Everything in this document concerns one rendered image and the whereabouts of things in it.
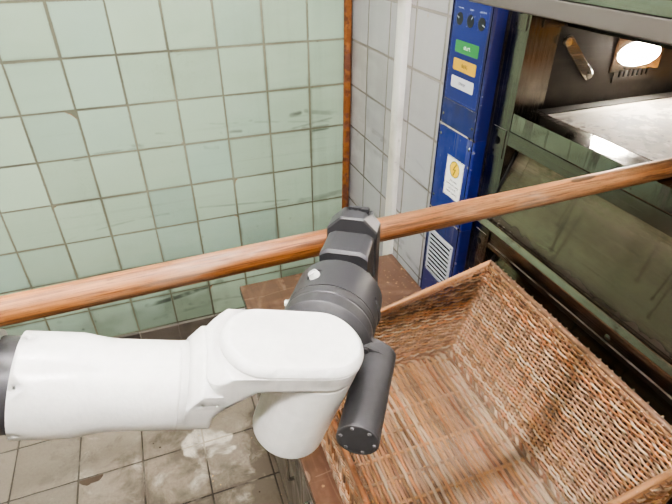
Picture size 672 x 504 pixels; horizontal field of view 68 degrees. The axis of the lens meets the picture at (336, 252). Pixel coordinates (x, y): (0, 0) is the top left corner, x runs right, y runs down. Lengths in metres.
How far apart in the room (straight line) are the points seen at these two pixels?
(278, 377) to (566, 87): 0.98
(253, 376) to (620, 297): 0.74
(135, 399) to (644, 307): 0.80
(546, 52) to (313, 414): 0.90
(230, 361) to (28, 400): 0.12
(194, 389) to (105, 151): 1.52
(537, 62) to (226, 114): 1.08
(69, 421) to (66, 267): 1.69
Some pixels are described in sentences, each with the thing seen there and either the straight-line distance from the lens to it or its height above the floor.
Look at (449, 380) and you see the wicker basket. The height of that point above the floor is 0.59.
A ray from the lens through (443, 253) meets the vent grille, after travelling 1.38.
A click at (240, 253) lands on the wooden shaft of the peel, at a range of 0.56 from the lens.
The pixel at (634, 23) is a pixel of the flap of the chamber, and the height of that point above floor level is 1.41.
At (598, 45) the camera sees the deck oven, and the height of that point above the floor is 1.30.
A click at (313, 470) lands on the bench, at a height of 0.58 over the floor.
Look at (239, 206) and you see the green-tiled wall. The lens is 1.97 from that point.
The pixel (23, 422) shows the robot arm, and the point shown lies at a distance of 0.38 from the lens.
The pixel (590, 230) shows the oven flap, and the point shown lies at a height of 1.04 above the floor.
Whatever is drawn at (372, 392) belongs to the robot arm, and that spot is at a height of 1.19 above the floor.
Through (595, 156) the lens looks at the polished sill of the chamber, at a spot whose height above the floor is 1.17.
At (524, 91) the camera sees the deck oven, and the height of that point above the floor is 1.22.
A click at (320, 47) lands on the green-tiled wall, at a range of 1.86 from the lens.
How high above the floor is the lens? 1.51
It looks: 33 degrees down
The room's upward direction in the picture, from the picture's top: straight up
